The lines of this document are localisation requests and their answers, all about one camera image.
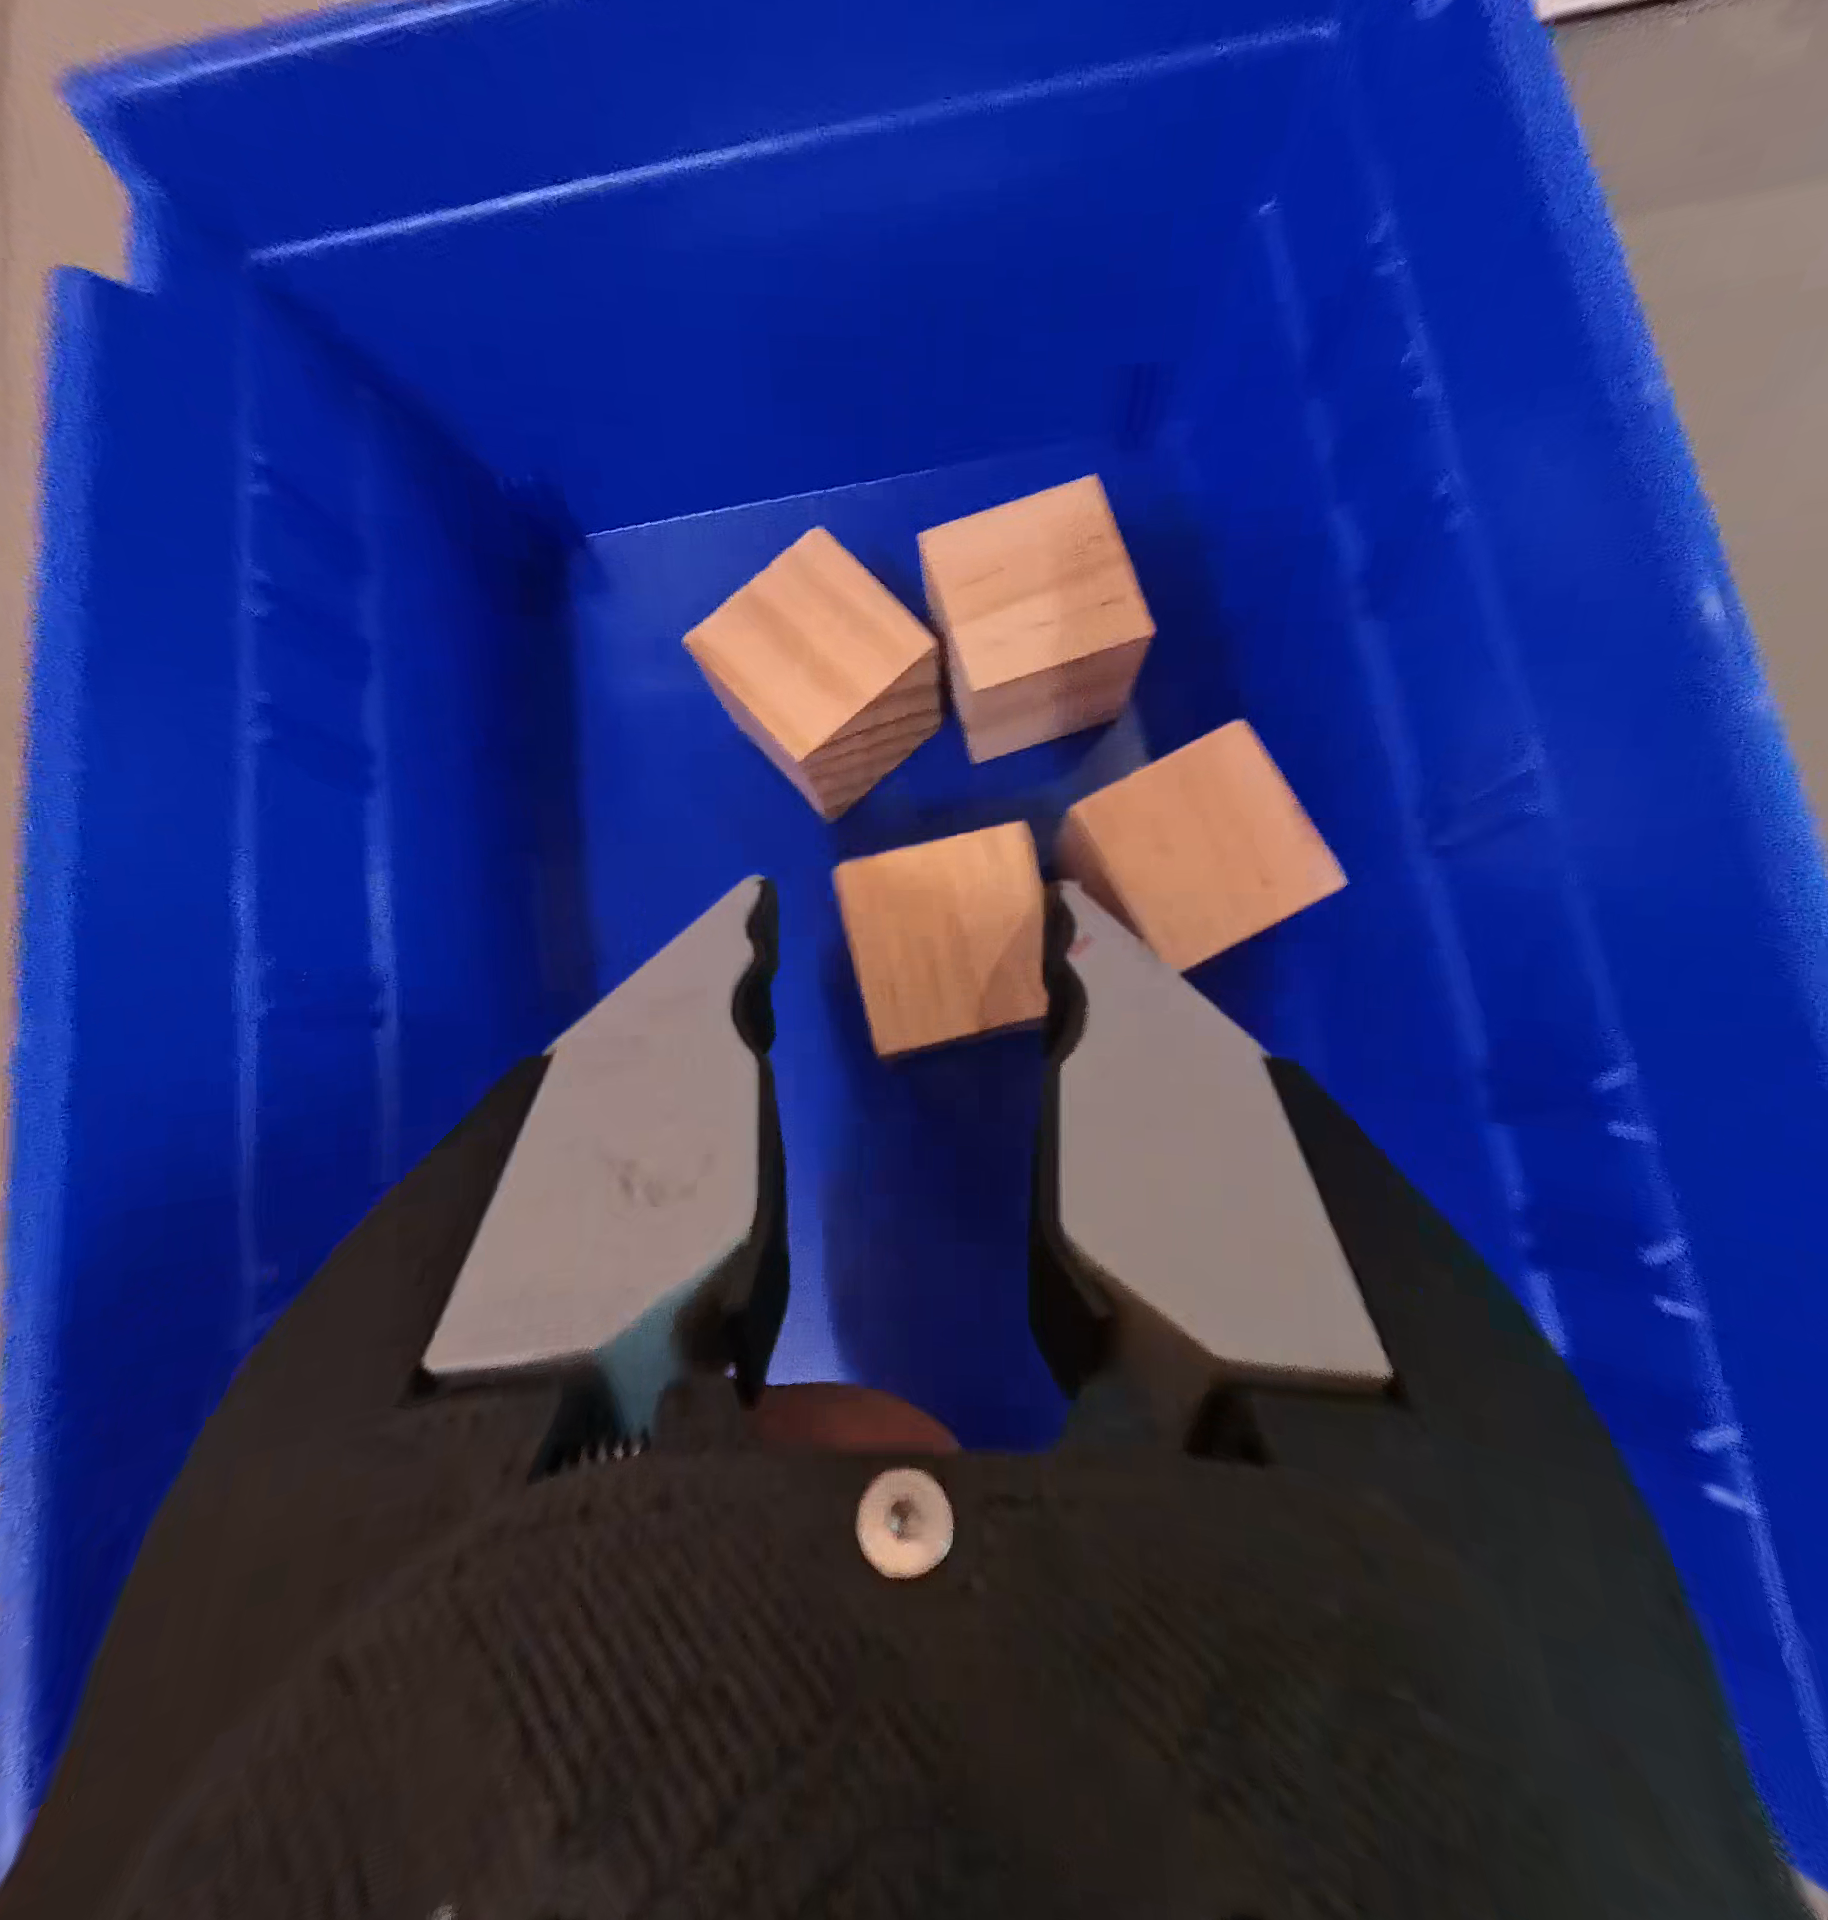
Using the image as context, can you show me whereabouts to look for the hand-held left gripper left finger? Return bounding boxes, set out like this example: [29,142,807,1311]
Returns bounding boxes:
[420,877,788,1403]

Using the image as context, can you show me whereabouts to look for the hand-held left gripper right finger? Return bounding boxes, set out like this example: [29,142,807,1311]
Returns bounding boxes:
[1031,883,1395,1412]

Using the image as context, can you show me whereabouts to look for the blue-striped wooden cube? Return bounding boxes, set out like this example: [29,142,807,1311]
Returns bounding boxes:
[1056,719,1350,975]
[915,473,1159,767]
[682,524,945,825]
[832,820,1051,1063]

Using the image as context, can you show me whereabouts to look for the blue plastic bin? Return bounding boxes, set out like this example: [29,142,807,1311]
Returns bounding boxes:
[0,0,1828,1920]

